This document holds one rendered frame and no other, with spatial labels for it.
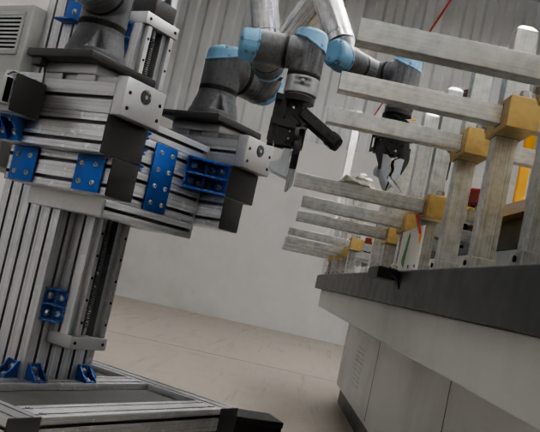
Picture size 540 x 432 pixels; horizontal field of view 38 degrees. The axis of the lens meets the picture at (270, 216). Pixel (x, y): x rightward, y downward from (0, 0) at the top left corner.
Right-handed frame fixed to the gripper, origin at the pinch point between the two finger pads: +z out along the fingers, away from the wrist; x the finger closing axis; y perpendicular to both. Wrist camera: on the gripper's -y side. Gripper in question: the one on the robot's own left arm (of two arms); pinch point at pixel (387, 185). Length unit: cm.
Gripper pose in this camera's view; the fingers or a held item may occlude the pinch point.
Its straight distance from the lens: 199.6
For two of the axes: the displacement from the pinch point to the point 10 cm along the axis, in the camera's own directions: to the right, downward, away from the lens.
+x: -9.2, -2.3, -3.3
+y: -3.4, 0.0, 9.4
